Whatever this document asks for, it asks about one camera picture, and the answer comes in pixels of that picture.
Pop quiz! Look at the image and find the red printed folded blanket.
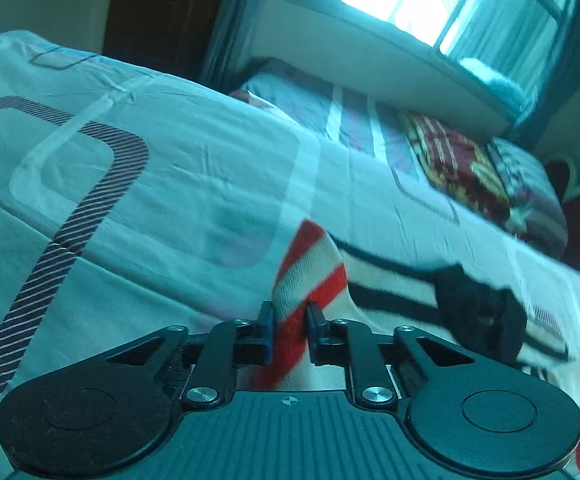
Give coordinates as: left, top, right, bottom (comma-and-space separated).
402, 111, 528, 233

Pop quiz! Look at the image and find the striped pillow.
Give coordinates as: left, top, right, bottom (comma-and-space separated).
229, 57, 438, 186
487, 137, 570, 260

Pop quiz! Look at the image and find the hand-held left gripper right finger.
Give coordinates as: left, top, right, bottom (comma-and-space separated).
305, 301, 477, 406

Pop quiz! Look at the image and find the dark wooden wardrobe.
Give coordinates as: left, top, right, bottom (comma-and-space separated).
101, 0, 237, 82

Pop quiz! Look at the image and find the window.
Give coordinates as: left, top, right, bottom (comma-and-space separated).
290, 0, 580, 61

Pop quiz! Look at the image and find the patterned bed sheet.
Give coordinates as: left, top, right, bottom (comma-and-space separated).
0, 30, 580, 480

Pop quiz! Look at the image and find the teal cloth on windowsill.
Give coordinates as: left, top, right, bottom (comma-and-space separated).
457, 56, 527, 113

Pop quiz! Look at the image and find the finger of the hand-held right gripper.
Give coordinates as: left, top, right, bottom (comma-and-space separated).
432, 264, 529, 361

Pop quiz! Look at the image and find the teal curtain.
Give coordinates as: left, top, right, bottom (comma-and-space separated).
512, 0, 580, 148
199, 0, 296, 92

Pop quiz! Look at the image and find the striped knitted sweater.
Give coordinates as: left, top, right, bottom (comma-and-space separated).
269, 218, 578, 393

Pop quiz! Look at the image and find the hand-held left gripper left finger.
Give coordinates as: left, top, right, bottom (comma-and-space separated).
104, 301, 277, 407

